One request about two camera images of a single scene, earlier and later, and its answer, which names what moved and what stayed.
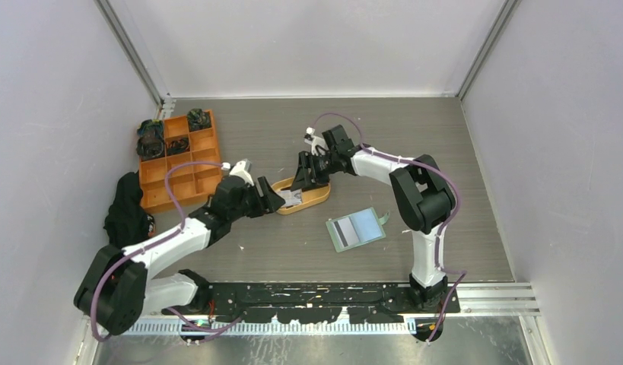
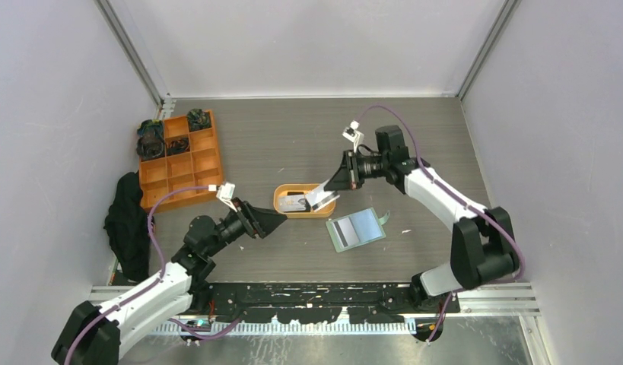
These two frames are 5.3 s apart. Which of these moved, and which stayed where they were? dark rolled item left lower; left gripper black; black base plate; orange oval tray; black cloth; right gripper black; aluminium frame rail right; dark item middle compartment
Moved: left gripper black; right gripper black; orange oval tray
Stayed: black cloth; dark item middle compartment; dark rolled item left lower; black base plate; aluminium frame rail right
